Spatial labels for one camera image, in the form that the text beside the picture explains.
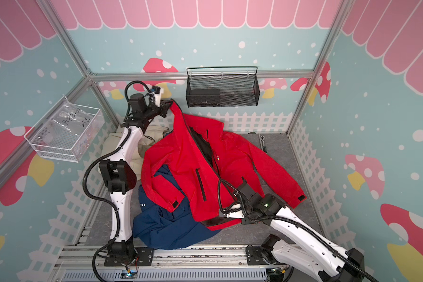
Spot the red jacket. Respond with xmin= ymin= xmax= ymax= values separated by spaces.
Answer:
xmin=141 ymin=102 xmax=307 ymax=231

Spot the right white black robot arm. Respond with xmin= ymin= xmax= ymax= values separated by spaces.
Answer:
xmin=217 ymin=179 xmax=376 ymax=282

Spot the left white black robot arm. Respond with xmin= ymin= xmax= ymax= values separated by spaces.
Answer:
xmin=82 ymin=81 xmax=172 ymax=266

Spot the cream beige jacket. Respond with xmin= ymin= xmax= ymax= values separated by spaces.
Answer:
xmin=101 ymin=125 xmax=171 ymax=180

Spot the navy blue jacket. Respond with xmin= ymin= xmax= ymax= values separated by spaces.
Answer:
xmin=132 ymin=186 xmax=219 ymax=250

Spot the black box in basket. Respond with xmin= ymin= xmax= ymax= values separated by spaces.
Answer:
xmin=186 ymin=88 xmax=220 ymax=108

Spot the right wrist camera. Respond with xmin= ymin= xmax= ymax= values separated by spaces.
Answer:
xmin=223 ymin=203 xmax=244 ymax=219

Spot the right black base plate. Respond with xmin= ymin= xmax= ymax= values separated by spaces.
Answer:
xmin=245 ymin=244 xmax=267 ymax=266

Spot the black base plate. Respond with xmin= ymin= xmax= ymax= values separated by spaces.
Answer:
xmin=104 ymin=246 xmax=155 ymax=267
xmin=245 ymin=244 xmax=267 ymax=266

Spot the small metal bracket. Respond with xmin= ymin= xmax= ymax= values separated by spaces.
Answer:
xmin=258 ymin=135 xmax=267 ymax=153

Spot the black wire mesh basket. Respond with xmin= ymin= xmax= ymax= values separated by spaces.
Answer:
xmin=186 ymin=66 xmax=260 ymax=108

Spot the white wire basket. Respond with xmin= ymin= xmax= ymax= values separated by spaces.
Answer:
xmin=23 ymin=96 xmax=105 ymax=163

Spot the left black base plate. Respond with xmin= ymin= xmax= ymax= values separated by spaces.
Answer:
xmin=104 ymin=246 xmax=155 ymax=267

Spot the aluminium front rail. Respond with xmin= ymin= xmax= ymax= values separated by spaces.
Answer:
xmin=49 ymin=244 xmax=353 ymax=282

